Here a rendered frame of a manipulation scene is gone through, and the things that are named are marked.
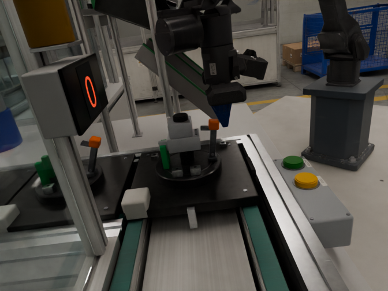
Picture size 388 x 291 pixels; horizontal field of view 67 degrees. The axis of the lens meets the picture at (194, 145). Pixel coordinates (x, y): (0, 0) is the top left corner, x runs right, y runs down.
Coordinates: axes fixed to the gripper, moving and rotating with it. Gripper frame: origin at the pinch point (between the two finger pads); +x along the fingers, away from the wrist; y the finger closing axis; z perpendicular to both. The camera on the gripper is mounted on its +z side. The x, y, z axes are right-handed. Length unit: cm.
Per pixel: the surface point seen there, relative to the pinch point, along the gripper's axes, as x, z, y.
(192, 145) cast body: 5.5, -6.9, -2.3
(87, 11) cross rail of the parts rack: -21.4, -28.6, 26.1
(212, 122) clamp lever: 1.8, -2.5, -1.0
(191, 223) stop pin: 15.2, -8.7, -13.3
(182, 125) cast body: 1.1, -8.3, -2.3
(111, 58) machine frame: 5, -62, 164
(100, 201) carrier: 11.9, -25.7, -7.6
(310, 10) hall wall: 34, 350, 850
